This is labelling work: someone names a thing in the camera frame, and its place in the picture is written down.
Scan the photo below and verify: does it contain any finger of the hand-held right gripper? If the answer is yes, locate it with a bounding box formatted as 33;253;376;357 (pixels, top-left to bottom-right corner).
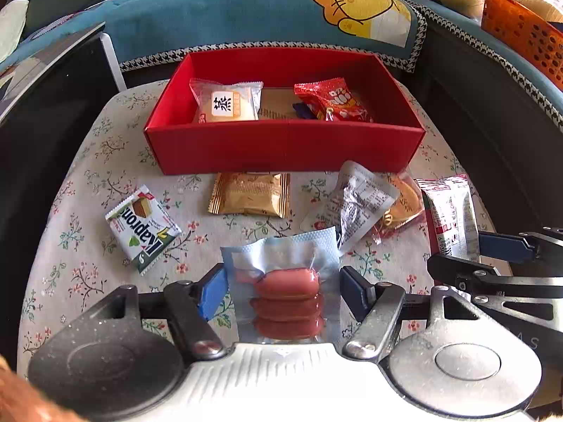
426;252;563;303
479;228;563;264

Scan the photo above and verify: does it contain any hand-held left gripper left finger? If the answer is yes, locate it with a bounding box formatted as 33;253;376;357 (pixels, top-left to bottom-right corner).
66;264;230;361

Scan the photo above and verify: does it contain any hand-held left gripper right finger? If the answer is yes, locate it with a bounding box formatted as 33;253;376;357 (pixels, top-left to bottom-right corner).
341;266;488;360

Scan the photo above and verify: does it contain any long white red stick packet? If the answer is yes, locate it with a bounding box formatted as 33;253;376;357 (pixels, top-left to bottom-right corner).
416;173;480;262

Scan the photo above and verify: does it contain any vacuum sausage packet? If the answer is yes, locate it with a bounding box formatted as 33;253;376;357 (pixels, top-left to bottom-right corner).
220;226;341;344

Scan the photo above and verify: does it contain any silver white pouch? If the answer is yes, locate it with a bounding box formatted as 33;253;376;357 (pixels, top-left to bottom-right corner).
300;160;400;256

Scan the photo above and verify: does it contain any green white wafer packet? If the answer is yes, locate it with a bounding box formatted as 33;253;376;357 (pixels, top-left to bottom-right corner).
105;185;183;277

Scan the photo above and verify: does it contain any clear brown pastry packet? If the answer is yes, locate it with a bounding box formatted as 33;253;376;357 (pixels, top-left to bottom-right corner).
372;173;425;244

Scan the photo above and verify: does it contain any gold biscuit packet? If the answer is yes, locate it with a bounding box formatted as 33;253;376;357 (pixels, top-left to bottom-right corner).
207;171;292;219

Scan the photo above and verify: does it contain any red cardboard box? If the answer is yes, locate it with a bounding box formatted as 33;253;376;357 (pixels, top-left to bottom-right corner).
144;48;426;177

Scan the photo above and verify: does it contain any steamed cake packet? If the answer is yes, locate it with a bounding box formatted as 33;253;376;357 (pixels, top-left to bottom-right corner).
189;78;264;124

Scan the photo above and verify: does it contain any red gummy candy packet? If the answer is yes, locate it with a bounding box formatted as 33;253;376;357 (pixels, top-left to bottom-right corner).
294;78;374;124

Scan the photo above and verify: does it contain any grey sofa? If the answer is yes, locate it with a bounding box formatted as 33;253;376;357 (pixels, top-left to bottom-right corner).
413;22;563;282

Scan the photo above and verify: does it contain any floral tablecloth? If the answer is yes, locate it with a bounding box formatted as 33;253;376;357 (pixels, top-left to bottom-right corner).
15;77;502;379

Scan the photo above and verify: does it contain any orange plastic basket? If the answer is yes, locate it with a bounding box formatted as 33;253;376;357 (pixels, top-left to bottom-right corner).
481;0;563;91

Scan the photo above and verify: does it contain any blue houndstooth trim sofa cover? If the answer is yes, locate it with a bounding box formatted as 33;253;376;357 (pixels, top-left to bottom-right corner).
418;2;563;133

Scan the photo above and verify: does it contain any black glossy side table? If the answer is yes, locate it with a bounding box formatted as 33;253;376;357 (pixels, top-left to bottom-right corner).
0;22;128;361

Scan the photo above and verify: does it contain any blue lion print sofa cover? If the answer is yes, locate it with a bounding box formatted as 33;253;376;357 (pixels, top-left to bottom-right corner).
0;0;427;75

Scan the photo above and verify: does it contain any pale green cloth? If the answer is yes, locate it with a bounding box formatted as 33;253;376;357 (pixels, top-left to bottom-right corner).
0;0;27;64

